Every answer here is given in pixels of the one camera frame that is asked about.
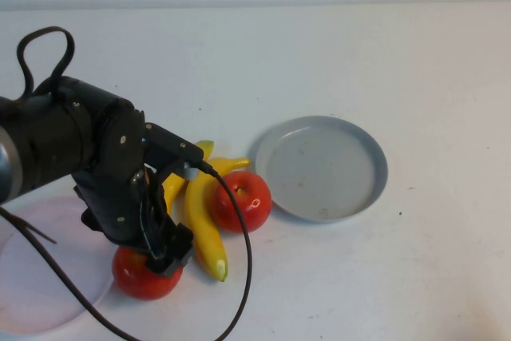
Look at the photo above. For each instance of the pink round plate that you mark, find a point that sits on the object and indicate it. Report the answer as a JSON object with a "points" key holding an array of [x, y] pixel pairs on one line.
{"points": [[24, 297]]}

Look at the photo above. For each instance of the red apple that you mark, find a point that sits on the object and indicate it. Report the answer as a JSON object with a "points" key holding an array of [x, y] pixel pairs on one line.
{"points": [[255, 205], [135, 281]]}

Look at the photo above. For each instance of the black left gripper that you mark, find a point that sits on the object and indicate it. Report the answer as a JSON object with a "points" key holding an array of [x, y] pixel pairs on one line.
{"points": [[116, 193]]}

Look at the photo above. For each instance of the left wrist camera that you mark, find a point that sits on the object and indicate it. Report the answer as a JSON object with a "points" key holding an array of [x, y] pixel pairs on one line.
{"points": [[171, 145]]}

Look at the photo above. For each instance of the yellow banana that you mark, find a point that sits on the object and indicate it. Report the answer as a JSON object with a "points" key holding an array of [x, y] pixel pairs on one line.
{"points": [[175, 189], [203, 229]]}

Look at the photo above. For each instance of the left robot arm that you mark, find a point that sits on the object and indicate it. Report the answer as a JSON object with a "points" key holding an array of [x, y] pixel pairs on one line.
{"points": [[44, 141]]}

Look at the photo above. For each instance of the grey-blue round plate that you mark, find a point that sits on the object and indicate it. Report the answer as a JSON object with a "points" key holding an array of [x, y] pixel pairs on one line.
{"points": [[319, 173]]}

